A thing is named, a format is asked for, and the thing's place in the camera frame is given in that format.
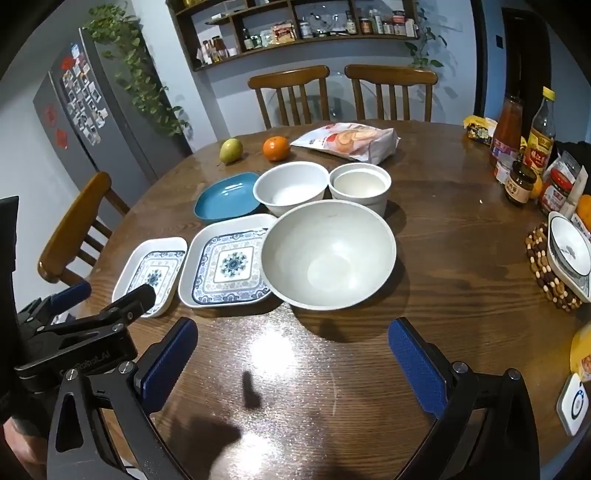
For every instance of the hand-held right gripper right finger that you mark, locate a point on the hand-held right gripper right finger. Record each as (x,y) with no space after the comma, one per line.
(415,369)

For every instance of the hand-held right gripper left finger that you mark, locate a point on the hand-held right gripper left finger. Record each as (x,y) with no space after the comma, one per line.
(170,362)

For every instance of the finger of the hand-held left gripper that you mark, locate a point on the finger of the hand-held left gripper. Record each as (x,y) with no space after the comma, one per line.
(138,299)
(69,294)

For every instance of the small patterned square plate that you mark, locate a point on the small patterned square plate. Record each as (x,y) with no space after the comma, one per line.
(152,270)

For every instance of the large patterned square plate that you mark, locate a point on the large patterned square plate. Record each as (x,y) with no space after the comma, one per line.
(231,265)

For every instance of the blue plate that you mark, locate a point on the blue plate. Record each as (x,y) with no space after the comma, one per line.
(226,196)

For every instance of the large white bowl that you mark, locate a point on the large white bowl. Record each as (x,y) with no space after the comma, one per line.
(328,258)

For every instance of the medium white bowl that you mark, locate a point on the medium white bowl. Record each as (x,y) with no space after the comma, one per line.
(291,187)

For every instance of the small white bowl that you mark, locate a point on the small white bowl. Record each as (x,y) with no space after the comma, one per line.
(360,184)

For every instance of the person's left hand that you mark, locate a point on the person's left hand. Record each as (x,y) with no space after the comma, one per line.
(16,445)

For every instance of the wooden chair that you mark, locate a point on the wooden chair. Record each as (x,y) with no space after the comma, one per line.
(390,74)
(74,221)
(288,78)

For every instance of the red paper decoration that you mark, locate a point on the red paper decoration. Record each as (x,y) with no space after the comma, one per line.
(50,114)
(61,138)

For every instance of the wooden bead trivet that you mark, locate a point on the wooden bead trivet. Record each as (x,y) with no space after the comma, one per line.
(538,258)

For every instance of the yellow orange packet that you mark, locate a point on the yellow orange packet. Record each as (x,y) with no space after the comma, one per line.
(582,350)

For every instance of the green pear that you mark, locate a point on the green pear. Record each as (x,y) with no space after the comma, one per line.
(231,151)

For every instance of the white square dish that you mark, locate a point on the white square dish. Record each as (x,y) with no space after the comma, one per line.
(572,286)

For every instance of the grey refrigerator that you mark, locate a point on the grey refrigerator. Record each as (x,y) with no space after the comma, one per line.
(115,110)

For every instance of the group of fridge photo magnets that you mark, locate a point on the group of fridge photo magnets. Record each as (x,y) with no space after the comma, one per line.
(83,101)

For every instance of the white bowl with blue rim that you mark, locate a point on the white bowl with blue rim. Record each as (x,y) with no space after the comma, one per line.
(570,244)

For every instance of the brown sauce jar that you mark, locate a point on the brown sauce jar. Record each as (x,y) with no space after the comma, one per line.
(519,184)

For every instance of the red chili sauce jar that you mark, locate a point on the red chili sauce jar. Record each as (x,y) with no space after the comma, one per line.
(556,194)

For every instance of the green trailing vine plant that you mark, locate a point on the green trailing vine plant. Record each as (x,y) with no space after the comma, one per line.
(138,74)

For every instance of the small orange fruit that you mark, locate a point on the small orange fruit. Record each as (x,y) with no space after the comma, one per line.
(584,206)

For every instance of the white pink snack bag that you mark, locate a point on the white pink snack bag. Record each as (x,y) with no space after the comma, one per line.
(346,141)

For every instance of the yellow snack packet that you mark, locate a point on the yellow snack packet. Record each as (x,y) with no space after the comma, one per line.
(480,129)

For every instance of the red sauce bottle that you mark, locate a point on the red sauce bottle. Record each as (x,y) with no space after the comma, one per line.
(505,134)

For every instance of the white red packet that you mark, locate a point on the white red packet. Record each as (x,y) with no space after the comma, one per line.
(570,166)

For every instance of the yellow cap vinegar bottle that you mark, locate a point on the yellow cap vinegar bottle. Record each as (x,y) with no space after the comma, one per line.
(540,138)

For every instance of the row of shelf jars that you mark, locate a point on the row of shelf jars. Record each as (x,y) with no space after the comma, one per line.
(286,32)

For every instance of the small green hanging plant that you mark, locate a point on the small green hanging plant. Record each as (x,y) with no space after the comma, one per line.
(425,46)

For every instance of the dark wooden door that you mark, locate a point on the dark wooden door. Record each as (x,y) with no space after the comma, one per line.
(526,64)

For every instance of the dark wooden wall shelf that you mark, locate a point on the dark wooden wall shelf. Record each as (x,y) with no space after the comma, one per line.
(295,42)

